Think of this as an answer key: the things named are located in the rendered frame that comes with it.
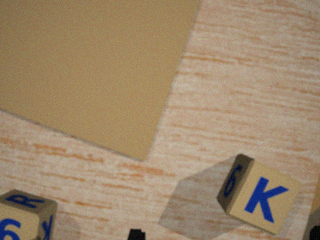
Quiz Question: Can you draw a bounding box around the tan mat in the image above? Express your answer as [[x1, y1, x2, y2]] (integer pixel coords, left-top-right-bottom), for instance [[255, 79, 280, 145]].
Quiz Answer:
[[0, 0, 200, 161]]

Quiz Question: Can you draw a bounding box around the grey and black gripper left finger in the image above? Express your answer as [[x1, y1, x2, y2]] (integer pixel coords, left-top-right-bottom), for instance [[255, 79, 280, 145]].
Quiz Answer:
[[127, 229, 145, 240]]

